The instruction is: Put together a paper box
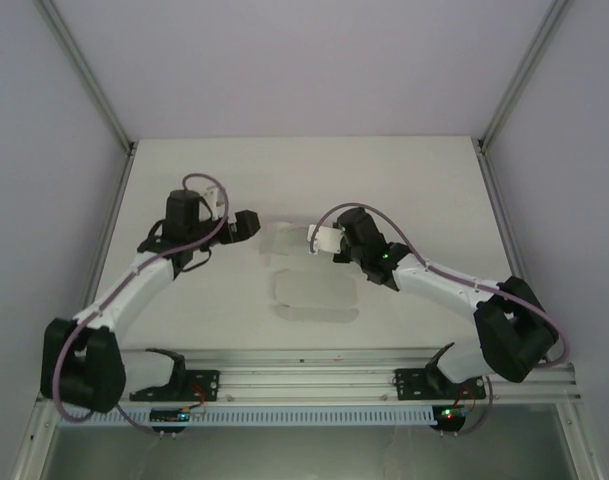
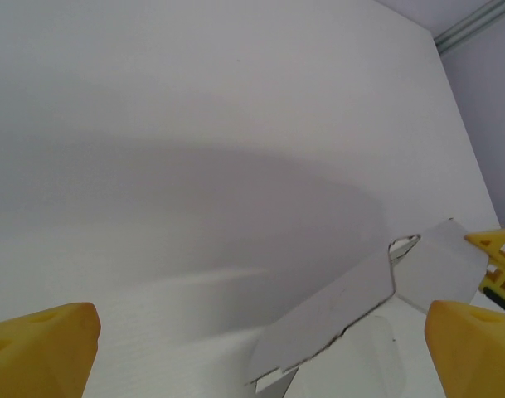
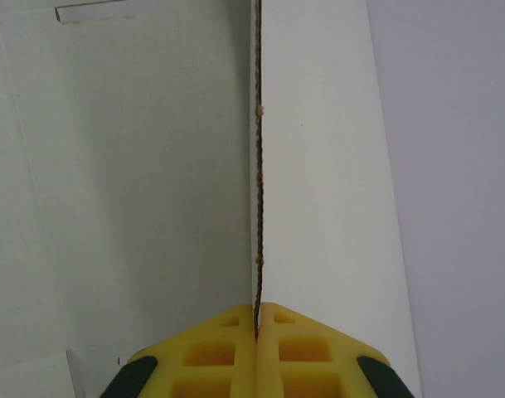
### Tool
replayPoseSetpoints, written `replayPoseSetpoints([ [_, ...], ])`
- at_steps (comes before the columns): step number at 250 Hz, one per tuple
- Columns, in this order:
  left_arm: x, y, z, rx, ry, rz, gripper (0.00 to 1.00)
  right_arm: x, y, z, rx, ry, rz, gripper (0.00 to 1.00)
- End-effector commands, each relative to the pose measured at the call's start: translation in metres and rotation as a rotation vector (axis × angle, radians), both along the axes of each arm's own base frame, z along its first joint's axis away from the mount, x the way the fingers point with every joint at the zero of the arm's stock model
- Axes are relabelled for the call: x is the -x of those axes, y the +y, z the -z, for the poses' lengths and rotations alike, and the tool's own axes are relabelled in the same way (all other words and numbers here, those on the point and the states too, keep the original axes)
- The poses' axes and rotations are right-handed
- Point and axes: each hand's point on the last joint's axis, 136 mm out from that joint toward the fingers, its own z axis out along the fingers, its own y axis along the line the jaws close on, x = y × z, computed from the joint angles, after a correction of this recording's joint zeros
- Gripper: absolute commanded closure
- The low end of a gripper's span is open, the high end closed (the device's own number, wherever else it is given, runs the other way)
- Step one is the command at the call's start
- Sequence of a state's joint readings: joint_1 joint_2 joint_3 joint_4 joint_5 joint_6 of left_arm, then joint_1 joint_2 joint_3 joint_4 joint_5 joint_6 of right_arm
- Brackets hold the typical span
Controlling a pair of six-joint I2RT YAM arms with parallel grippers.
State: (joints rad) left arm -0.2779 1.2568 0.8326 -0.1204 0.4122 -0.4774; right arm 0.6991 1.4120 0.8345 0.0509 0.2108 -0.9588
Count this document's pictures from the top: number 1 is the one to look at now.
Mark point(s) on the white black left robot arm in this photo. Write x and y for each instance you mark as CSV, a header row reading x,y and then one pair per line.
x,y
144,275

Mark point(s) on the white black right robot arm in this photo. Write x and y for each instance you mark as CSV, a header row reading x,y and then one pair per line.
x,y
444,285

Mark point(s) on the small circuit board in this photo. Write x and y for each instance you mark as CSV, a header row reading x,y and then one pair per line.
x,y
449,415
176,415

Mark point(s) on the aluminium table side rail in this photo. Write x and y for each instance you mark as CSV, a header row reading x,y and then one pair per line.
x,y
109,225
496,210

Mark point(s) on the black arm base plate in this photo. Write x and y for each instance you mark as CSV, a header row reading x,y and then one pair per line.
x,y
409,382
204,382

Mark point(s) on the aluminium mounting rail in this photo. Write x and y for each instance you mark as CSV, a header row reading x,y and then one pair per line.
x,y
304,380

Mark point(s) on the aluminium frame post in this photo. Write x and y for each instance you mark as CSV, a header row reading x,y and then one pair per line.
x,y
524,65
91,75

